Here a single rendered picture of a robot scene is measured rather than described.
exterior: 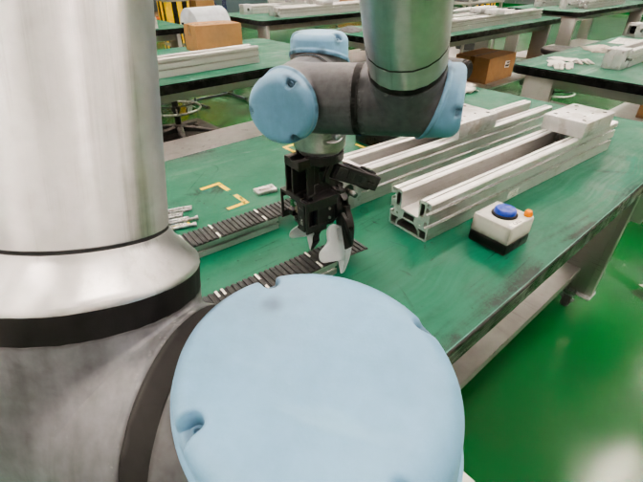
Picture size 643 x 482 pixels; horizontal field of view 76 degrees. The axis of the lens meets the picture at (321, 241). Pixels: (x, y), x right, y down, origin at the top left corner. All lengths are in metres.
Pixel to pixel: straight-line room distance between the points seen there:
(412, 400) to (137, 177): 0.15
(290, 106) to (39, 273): 0.30
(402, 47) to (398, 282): 0.45
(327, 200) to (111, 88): 0.45
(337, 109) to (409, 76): 0.09
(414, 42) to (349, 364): 0.27
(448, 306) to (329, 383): 0.54
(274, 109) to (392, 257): 0.42
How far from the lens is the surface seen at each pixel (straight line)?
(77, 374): 0.21
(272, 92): 0.44
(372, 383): 0.17
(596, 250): 1.90
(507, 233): 0.82
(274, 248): 0.80
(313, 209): 0.60
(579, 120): 1.28
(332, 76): 0.45
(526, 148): 1.20
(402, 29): 0.36
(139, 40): 0.21
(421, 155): 1.04
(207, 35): 2.86
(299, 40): 0.55
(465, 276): 0.77
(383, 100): 0.42
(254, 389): 0.16
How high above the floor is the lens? 1.23
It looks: 34 degrees down
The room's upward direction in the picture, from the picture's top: straight up
